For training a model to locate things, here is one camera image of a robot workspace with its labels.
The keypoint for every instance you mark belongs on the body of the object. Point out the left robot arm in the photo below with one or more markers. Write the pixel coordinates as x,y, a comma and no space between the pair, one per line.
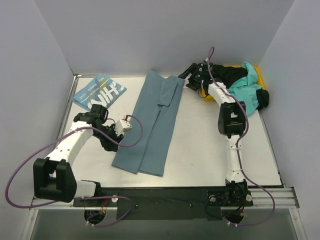
53,177

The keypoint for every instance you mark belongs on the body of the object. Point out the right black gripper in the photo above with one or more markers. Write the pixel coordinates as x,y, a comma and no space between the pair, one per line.
194,73

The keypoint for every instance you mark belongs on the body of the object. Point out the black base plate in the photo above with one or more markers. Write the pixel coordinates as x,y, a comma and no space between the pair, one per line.
171,203

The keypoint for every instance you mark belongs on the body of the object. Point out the yellow plastic bin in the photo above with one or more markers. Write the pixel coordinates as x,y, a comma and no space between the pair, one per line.
209,98

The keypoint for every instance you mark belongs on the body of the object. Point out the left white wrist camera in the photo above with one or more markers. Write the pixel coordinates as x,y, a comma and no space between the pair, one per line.
122,126

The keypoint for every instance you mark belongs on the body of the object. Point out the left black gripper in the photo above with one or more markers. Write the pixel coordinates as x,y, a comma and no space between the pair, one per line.
110,136

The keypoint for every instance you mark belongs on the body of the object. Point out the grey-blue t-shirt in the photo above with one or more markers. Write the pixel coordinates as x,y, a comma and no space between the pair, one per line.
144,149

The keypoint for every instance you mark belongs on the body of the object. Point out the teal t-shirt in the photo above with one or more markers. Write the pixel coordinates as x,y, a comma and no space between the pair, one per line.
245,89

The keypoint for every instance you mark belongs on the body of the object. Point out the black t-shirt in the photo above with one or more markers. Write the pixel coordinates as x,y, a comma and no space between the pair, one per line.
229,74

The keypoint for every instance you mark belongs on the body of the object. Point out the folded blue printed t-shirt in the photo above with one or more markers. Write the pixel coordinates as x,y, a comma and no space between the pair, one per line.
101,90

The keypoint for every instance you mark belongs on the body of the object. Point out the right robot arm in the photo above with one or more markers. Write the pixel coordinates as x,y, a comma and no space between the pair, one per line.
232,118

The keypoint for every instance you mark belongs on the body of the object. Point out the aluminium front rail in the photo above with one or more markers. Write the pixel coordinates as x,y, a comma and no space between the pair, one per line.
284,198

